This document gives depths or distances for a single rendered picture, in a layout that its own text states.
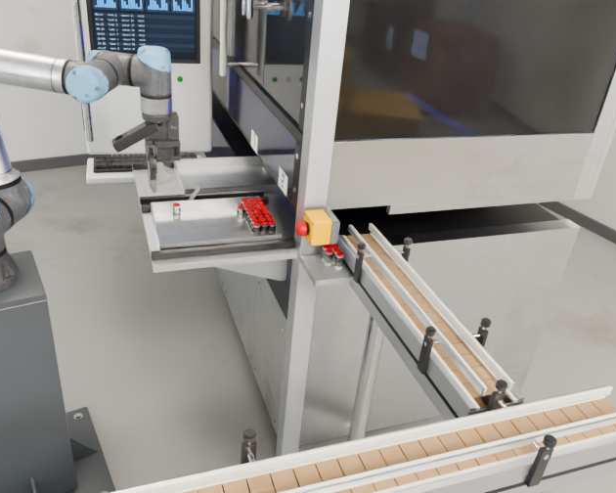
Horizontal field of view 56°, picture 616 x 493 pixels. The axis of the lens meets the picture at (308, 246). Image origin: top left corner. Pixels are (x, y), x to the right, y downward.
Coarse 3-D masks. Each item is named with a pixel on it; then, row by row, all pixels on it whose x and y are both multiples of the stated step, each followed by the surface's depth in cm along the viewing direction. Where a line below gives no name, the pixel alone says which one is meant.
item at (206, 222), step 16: (160, 208) 177; (192, 208) 180; (208, 208) 182; (224, 208) 183; (160, 224) 171; (176, 224) 172; (192, 224) 172; (208, 224) 173; (224, 224) 174; (240, 224) 175; (160, 240) 163; (176, 240) 164; (192, 240) 164; (208, 240) 159; (224, 240) 160; (240, 240) 161; (256, 240) 163; (272, 240) 165
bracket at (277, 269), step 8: (240, 264) 170; (248, 264) 171; (256, 264) 172; (264, 264) 173; (272, 264) 174; (280, 264) 175; (240, 272) 171; (248, 272) 172; (256, 272) 173; (264, 272) 174; (272, 272) 175; (280, 272) 176; (280, 280) 178
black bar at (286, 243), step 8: (280, 240) 165; (288, 240) 166; (176, 248) 156; (184, 248) 156; (192, 248) 157; (200, 248) 157; (208, 248) 157; (216, 248) 158; (224, 248) 159; (232, 248) 160; (240, 248) 160; (248, 248) 161; (256, 248) 162; (264, 248) 163; (272, 248) 164; (152, 256) 153; (160, 256) 154; (168, 256) 154; (176, 256) 155; (184, 256) 156
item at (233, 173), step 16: (192, 160) 209; (208, 160) 211; (224, 160) 213; (240, 160) 215; (256, 160) 217; (192, 176) 203; (208, 176) 204; (224, 176) 205; (240, 176) 206; (256, 176) 208; (192, 192) 187; (208, 192) 189; (272, 192) 196
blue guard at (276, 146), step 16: (224, 80) 237; (240, 80) 211; (224, 96) 239; (240, 96) 213; (256, 96) 191; (240, 112) 216; (256, 112) 193; (272, 112) 176; (256, 128) 195; (272, 128) 178; (272, 144) 179; (288, 144) 163; (272, 160) 181; (288, 160) 165; (288, 176) 166; (288, 192) 167
